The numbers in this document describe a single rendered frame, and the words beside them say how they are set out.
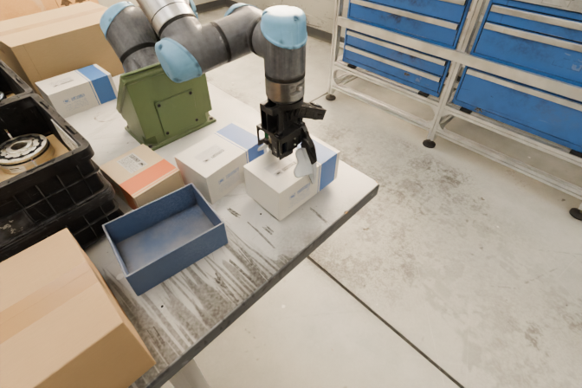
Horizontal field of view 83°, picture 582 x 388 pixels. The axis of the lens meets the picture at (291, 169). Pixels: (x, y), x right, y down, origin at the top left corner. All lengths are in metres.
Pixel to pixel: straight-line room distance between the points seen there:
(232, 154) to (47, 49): 0.82
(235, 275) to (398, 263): 1.03
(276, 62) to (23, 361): 0.53
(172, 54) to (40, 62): 0.87
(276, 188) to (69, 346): 0.41
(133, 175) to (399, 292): 1.14
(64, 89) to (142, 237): 0.65
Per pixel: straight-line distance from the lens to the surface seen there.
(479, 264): 1.75
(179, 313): 0.69
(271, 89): 0.61
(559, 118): 2.01
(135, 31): 1.08
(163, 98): 0.98
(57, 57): 1.43
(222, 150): 0.83
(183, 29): 0.62
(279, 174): 0.72
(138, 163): 0.88
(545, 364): 1.64
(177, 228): 0.80
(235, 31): 0.63
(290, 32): 0.56
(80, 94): 1.31
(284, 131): 0.66
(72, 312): 0.57
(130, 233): 0.81
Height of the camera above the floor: 1.30
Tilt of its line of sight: 42 degrees down
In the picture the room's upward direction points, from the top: straight up
